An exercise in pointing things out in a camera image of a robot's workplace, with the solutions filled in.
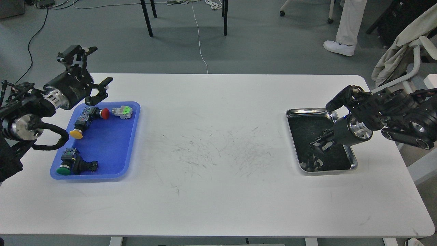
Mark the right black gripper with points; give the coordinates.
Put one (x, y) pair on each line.
(357, 126)

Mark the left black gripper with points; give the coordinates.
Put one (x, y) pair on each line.
(72, 86)

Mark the black gear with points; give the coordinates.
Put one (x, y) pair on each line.
(310, 166)

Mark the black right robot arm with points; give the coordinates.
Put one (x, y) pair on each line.
(405, 118)

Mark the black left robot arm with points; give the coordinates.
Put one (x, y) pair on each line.
(22, 127)

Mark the silver metal tray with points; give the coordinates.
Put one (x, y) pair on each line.
(307, 124)

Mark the blue plastic tray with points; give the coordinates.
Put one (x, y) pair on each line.
(109, 142)

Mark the red mushroom push button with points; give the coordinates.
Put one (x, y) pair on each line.
(95, 112)

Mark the person in beige trousers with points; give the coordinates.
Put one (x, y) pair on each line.
(347, 34)

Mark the beige jacket on chair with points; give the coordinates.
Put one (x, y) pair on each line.
(421, 26)

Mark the grey and green switch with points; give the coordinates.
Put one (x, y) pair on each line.
(124, 112)

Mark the yellow push button switch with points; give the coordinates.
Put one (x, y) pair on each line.
(81, 124)

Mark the green push button switch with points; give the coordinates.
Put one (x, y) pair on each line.
(72, 163)

